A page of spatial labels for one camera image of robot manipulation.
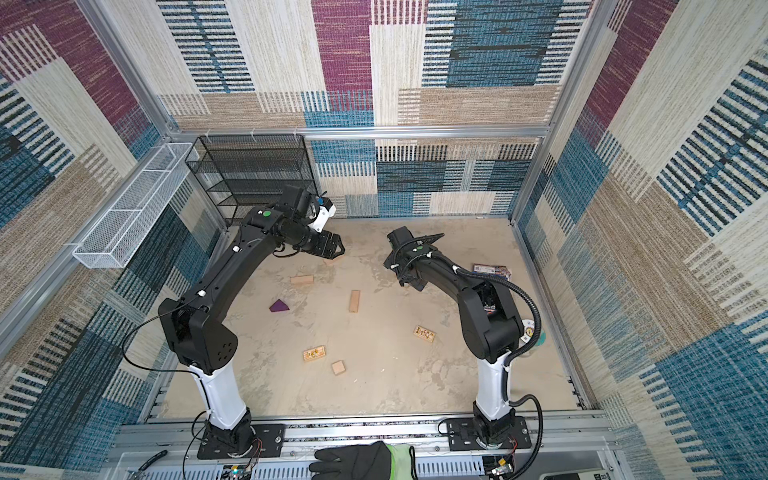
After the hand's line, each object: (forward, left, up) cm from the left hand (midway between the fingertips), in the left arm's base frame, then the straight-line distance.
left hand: (333, 242), depth 84 cm
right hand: (+1, -20, -16) cm, 25 cm away
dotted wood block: (-17, -25, -21) cm, 37 cm away
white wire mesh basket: (-6, +49, +10) cm, 51 cm away
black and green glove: (-48, -9, -22) cm, 53 cm away
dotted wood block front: (-22, +6, -23) cm, 32 cm away
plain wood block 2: (-6, -4, -23) cm, 24 cm away
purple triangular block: (-8, +19, -21) cm, 29 cm away
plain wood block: (+3, +14, -23) cm, 27 cm away
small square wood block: (-26, -1, -22) cm, 35 cm away
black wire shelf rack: (+35, +35, -1) cm, 49 cm away
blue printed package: (+4, -50, -20) cm, 54 cm away
